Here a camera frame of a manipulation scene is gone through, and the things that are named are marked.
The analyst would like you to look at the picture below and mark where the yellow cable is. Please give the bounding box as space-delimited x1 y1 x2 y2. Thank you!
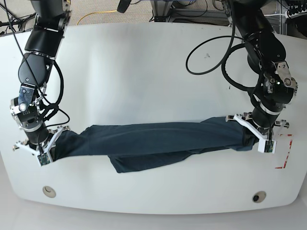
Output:
76 11 119 26

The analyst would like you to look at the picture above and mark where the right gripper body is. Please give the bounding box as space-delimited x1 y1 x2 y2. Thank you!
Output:
10 83 70 162

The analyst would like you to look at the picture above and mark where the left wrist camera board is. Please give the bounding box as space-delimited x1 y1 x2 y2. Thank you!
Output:
258 139 277 154

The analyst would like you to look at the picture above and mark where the right table cable grommet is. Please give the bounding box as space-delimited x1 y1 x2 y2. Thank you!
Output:
252 191 267 203

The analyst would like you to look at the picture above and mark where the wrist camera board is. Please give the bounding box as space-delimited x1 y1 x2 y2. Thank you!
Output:
37 153 52 166
258 139 277 154

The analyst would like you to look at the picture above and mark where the dark blue T-shirt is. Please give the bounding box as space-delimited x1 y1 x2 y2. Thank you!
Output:
54 117 249 173

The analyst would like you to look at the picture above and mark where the black microphone object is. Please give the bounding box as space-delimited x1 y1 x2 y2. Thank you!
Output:
117 0 131 13

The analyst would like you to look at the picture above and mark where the left table cable grommet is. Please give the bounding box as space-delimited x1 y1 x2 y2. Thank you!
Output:
42 186 56 198

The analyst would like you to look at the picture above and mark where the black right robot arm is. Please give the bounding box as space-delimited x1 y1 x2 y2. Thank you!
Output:
10 0 71 166

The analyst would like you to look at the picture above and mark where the red tape rectangle marking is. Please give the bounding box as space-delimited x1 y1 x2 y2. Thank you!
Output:
274 134 294 169

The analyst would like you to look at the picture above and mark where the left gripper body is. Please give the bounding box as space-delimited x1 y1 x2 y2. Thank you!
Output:
226 61 298 141

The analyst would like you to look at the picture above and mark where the table cable grommet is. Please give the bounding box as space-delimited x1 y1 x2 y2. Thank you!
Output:
252 191 267 203
42 186 56 198

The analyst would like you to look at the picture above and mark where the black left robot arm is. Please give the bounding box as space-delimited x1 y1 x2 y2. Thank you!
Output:
221 0 298 153

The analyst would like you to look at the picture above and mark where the white power strip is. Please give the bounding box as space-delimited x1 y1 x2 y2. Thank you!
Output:
285 4 307 19

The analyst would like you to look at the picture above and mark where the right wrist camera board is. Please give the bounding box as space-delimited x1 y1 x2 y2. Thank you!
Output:
37 153 52 166

